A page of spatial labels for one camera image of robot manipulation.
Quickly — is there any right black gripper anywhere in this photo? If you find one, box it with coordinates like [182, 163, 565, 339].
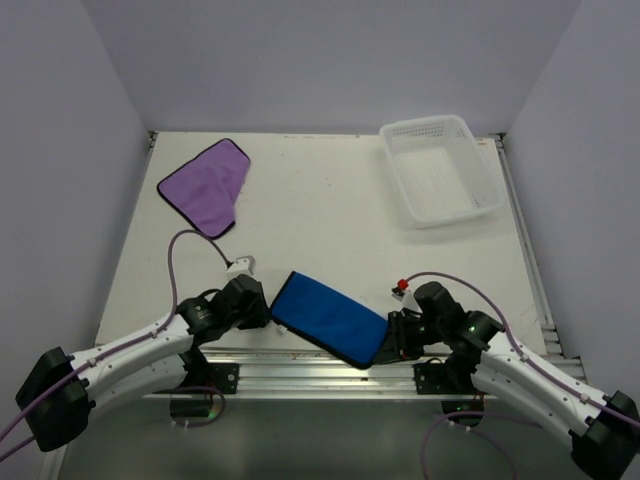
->
[373, 310, 445, 366]

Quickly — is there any blue towel black trim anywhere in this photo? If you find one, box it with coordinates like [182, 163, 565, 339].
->
[270, 271, 387, 370]

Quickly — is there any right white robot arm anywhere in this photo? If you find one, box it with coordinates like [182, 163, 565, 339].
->
[375, 279, 639, 479]

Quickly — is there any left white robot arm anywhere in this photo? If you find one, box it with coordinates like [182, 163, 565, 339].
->
[16, 274, 269, 452]

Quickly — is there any purple towel black trim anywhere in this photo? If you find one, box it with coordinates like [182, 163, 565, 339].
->
[156, 138, 251, 239]

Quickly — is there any white plastic basket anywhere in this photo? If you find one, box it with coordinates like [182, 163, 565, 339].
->
[379, 115, 505, 229]

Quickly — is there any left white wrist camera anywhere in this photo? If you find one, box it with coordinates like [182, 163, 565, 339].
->
[226, 255, 256, 280]

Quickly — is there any right black base bracket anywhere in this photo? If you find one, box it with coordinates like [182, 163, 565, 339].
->
[412, 361, 457, 395]

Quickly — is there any black base bracket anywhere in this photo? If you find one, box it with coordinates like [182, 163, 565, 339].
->
[412, 361, 457, 395]
[206, 362, 240, 395]

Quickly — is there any aluminium mounting rail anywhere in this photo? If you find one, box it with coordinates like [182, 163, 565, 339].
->
[144, 349, 586, 401]

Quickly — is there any left black base bracket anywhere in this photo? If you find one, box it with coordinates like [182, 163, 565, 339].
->
[206, 362, 240, 395]

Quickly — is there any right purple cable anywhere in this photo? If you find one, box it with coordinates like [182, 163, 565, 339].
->
[404, 271, 640, 480]

